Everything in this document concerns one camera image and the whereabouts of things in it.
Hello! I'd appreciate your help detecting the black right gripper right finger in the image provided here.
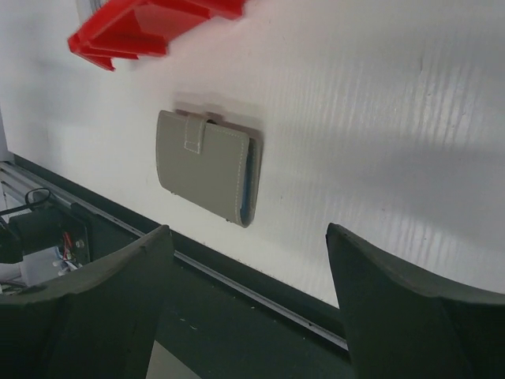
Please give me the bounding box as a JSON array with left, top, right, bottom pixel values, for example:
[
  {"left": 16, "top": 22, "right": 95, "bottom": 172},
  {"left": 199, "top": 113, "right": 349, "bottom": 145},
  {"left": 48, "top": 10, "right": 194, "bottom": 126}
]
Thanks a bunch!
[{"left": 326, "top": 223, "right": 504, "bottom": 378}]

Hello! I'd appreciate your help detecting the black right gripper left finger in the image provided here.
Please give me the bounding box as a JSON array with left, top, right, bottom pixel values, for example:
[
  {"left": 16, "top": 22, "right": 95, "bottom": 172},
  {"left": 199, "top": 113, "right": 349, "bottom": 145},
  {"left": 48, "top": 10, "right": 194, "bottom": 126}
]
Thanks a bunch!
[{"left": 1, "top": 225, "right": 174, "bottom": 378}]

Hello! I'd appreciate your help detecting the grey leather card holder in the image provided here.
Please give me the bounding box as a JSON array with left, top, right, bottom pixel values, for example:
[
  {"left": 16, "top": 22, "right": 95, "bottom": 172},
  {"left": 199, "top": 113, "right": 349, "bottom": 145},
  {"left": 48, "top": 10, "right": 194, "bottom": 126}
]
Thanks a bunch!
[{"left": 155, "top": 111, "right": 263, "bottom": 228}]

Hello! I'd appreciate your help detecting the red plastic card tray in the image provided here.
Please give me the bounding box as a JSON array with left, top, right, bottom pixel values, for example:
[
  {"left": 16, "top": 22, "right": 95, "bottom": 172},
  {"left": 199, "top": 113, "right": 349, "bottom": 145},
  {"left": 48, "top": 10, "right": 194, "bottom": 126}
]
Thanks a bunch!
[{"left": 68, "top": 0, "right": 245, "bottom": 71}]

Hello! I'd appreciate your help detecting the aluminium table edge rail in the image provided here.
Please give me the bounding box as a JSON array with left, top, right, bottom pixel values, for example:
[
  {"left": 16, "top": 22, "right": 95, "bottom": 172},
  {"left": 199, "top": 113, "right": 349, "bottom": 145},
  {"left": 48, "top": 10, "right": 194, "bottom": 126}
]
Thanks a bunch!
[{"left": 1, "top": 162, "right": 348, "bottom": 350}]

